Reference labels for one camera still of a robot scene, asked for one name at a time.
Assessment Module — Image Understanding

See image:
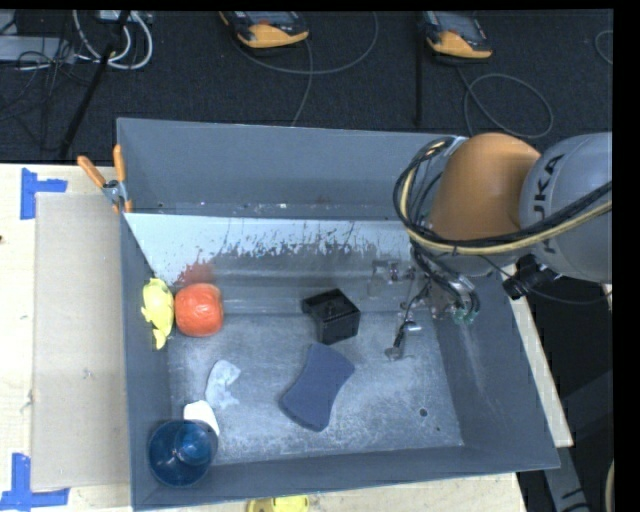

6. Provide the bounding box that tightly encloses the grey metal bin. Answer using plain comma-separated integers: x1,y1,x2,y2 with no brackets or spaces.
115,117,562,511

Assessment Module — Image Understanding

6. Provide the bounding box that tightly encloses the black box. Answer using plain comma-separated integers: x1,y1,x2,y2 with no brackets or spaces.
300,288,362,346

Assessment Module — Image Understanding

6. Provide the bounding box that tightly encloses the blue sponge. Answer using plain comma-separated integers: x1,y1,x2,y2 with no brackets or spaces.
278,342,356,433

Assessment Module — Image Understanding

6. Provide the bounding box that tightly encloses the clear crumpled plastic piece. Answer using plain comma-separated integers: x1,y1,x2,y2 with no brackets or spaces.
204,359,242,410

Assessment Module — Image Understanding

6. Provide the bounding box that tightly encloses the orange ball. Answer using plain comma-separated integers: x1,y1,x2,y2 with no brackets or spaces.
173,282,225,338

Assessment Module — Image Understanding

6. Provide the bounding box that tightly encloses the white flat piece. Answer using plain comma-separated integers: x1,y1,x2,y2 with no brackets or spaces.
182,399,221,437

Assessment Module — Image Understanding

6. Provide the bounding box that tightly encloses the blue glass cup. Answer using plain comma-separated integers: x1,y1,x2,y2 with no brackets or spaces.
147,419,219,488

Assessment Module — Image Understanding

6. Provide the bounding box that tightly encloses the yellow toy animal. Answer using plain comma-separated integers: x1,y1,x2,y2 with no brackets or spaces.
140,277,176,350

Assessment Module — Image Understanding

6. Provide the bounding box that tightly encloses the pale wood flat board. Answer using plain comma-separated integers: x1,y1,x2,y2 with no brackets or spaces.
30,192,132,492

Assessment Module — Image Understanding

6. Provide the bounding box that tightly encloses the black cylinder on white bracket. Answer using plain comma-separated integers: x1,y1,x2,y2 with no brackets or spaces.
499,253,557,301

